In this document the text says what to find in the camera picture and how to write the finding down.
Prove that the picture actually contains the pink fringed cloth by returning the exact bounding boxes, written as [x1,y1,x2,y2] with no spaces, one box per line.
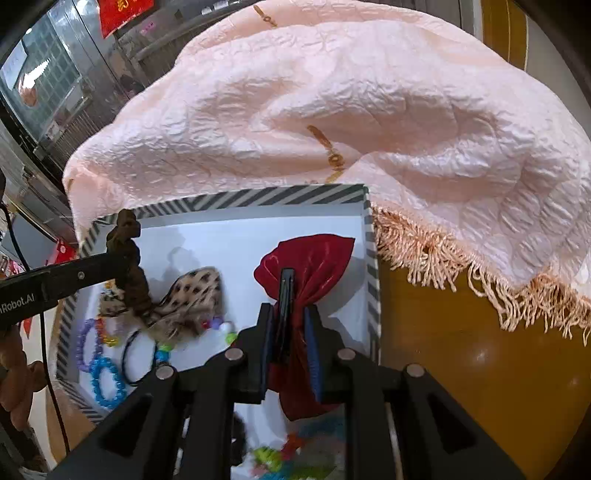
[62,0,591,344]

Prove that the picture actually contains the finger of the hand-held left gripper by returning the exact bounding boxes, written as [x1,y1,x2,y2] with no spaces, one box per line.
[44,251,139,302]

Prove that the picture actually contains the blue bead bracelet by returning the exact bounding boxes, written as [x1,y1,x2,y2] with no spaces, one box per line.
[89,355,127,409]

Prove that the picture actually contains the purple bead bracelet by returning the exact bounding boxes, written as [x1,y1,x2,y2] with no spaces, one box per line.
[76,318,105,374]

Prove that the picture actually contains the red banner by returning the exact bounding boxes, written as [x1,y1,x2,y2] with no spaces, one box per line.
[99,0,155,40]

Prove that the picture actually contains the leopard print bow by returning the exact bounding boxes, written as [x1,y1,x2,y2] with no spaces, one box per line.
[97,265,227,342]

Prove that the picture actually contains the red velvet bow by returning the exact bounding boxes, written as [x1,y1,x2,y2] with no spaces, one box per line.
[253,234,356,422]

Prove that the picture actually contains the thin black hair bands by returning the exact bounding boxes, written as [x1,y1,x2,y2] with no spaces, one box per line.
[121,330,160,387]

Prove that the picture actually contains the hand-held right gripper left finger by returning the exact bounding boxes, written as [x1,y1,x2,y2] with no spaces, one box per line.
[46,302,274,480]

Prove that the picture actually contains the brown scrunchie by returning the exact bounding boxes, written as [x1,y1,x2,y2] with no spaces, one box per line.
[106,209,155,328]

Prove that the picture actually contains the metal framed glass door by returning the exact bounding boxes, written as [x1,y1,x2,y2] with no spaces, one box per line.
[0,0,185,153]

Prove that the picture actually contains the orange clear bead bracelet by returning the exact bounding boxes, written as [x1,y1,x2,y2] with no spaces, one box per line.
[95,318,120,349]

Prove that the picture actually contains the multicolour bead bracelet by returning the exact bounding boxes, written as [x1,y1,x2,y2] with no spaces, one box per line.
[154,316,238,367]

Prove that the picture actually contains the person's left hand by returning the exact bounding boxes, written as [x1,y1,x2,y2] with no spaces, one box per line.
[0,323,49,428]

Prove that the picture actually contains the black scrunchie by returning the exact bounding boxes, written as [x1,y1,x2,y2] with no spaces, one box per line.
[230,413,247,467]

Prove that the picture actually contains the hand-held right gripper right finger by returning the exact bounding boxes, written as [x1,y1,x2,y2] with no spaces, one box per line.
[302,307,527,480]

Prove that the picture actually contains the striped cardboard box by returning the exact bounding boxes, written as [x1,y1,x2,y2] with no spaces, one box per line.
[54,184,382,480]

